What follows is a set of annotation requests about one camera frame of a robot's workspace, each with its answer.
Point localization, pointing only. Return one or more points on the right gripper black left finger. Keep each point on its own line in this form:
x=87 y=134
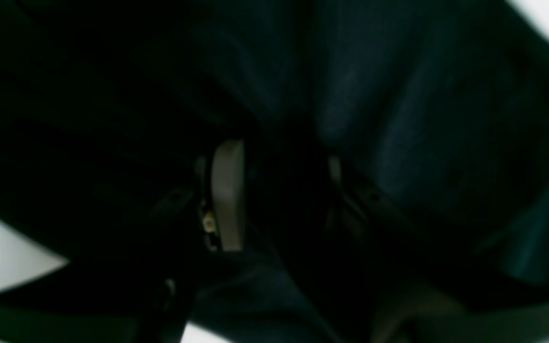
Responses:
x=135 y=239

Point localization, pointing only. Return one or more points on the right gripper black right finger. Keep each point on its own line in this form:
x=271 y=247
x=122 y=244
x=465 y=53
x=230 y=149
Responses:
x=423 y=289

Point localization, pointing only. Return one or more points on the black t-shirt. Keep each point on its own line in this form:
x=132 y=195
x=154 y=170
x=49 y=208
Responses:
x=442 y=105

